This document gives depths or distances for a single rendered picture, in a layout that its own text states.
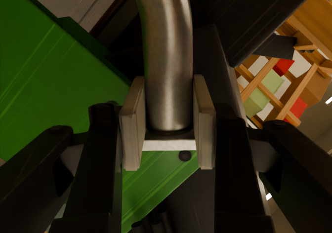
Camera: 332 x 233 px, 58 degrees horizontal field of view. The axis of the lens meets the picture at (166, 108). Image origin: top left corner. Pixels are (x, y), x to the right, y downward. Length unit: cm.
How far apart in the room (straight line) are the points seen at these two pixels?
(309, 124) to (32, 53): 953
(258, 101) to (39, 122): 334
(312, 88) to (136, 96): 414
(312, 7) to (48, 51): 86
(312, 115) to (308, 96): 540
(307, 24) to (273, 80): 288
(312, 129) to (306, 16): 880
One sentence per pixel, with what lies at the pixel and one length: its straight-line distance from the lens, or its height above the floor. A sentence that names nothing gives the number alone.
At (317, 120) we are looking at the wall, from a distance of 969.
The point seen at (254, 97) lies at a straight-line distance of 352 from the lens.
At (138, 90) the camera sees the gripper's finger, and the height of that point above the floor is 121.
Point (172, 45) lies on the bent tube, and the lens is 17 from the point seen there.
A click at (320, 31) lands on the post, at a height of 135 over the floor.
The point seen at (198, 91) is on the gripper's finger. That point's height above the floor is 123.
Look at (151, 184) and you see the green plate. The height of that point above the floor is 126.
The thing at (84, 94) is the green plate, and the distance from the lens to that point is 22.
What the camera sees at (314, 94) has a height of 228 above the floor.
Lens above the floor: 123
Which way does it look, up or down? 2 degrees down
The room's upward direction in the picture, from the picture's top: 135 degrees clockwise
